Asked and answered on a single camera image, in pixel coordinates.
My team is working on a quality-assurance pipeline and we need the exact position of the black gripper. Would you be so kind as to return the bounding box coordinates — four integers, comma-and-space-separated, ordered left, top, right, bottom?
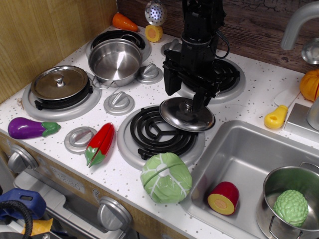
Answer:
163, 37, 218, 111

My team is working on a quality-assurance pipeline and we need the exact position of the small steel pot lid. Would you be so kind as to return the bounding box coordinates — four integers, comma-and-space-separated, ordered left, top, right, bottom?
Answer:
159, 97, 215, 132

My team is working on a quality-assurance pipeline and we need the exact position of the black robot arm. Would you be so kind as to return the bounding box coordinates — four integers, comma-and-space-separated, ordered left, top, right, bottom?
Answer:
163, 0, 237, 112

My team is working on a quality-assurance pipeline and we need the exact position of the silver stove knob upper centre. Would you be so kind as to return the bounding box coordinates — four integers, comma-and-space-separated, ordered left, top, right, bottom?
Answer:
137, 63, 163, 85

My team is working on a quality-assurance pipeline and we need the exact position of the silver stove knob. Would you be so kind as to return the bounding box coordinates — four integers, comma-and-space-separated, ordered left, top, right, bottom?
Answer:
64, 126, 97, 155
103, 91, 135, 116
160, 39, 182, 56
137, 63, 163, 85

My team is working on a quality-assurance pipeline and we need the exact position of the silver stove knob back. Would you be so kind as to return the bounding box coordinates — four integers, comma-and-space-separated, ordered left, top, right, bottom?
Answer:
160, 39, 182, 56

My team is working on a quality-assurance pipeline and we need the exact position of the silver stove knob front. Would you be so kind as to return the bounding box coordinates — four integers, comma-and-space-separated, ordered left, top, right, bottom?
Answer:
64, 126, 97, 155

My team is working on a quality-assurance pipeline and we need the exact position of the large steel lid with knob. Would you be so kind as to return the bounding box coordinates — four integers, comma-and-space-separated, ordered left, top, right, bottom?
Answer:
30, 65, 89, 101

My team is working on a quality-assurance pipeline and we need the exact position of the back right black burner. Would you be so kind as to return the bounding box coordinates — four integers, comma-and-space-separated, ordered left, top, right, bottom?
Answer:
179, 58, 241, 93

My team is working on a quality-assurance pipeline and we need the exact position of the black burner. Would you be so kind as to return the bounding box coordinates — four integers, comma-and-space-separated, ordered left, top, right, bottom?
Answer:
130, 106, 198, 160
179, 58, 241, 93
90, 30, 146, 50
34, 82, 93, 110

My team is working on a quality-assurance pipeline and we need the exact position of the front right black burner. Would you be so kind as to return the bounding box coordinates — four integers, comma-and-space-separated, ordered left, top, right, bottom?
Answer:
130, 106, 198, 160

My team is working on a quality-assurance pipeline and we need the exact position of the yellow toy corn piece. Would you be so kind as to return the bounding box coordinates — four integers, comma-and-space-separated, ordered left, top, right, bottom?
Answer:
145, 25, 163, 42

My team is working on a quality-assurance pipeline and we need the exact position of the empty steel pot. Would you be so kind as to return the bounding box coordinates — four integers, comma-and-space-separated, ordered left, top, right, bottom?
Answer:
88, 38, 143, 89

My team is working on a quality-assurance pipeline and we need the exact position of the silver sink basin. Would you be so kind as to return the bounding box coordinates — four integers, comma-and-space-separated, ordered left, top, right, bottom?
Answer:
181, 120, 319, 239

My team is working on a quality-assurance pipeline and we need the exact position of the steel slotted spoon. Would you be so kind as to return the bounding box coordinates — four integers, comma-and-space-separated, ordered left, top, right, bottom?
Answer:
145, 0, 167, 26

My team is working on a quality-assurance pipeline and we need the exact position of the back left black burner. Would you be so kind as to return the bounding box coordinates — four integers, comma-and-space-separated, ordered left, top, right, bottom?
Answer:
90, 30, 146, 50

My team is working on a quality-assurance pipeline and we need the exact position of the green toy cabbage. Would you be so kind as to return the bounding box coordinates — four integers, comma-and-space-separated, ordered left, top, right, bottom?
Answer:
140, 152, 192, 204

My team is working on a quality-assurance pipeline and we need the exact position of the orange toy carrot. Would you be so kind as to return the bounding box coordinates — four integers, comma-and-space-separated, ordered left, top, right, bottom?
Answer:
112, 13, 138, 32

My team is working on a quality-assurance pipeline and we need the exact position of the red toy chili pepper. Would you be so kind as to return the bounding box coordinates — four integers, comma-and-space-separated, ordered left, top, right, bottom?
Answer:
84, 123, 115, 167

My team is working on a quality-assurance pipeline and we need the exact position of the red yellow toy fruit half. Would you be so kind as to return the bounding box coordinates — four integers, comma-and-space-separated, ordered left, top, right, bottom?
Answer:
207, 181, 240, 215

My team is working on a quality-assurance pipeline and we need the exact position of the orange toy pumpkin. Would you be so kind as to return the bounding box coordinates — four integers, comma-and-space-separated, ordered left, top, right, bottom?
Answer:
299, 69, 319, 102

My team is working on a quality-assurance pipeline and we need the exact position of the steel ladle bowl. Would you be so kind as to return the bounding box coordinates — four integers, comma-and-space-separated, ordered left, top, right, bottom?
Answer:
301, 38, 319, 65

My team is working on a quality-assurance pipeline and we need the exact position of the front left black burner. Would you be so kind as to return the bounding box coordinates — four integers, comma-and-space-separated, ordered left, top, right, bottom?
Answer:
34, 82, 93, 110

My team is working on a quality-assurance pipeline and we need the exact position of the silver oven knob right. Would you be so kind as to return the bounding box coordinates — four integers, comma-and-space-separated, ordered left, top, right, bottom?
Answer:
97, 196, 133, 232

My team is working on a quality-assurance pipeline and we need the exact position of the silver oven knob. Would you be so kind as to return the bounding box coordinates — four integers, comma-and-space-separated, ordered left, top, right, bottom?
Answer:
97, 196, 133, 232
8, 144, 38, 174

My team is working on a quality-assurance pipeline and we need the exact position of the grey faucet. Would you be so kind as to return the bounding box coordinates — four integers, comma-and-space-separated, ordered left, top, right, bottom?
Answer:
281, 1, 319, 50

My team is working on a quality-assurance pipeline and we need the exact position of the steel pot in sink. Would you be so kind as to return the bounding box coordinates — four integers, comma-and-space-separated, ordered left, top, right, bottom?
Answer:
256, 162, 319, 239

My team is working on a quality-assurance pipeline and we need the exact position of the light green toy artichoke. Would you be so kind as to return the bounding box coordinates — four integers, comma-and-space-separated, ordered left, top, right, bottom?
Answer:
273, 190, 309, 227

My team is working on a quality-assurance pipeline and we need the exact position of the purple toy eggplant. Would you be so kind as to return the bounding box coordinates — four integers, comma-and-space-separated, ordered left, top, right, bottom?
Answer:
8, 117, 61, 139

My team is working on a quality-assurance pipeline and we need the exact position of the silver oven knob left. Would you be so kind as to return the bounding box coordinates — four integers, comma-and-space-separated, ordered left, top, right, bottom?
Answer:
8, 144, 38, 174

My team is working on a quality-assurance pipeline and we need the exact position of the yellow handled toy knife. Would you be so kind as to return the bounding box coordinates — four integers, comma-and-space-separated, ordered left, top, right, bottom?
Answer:
264, 87, 300, 129

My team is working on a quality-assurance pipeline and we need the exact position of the grey oven door handle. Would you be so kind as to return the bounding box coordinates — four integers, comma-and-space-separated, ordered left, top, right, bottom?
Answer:
13, 172, 136, 239

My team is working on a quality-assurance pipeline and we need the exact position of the blue clamp handle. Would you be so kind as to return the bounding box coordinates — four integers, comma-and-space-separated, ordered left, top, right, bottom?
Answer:
0, 188, 46, 220

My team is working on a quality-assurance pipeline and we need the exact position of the black braided cable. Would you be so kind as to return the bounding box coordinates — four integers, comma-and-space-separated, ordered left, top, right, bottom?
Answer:
0, 200, 34, 236

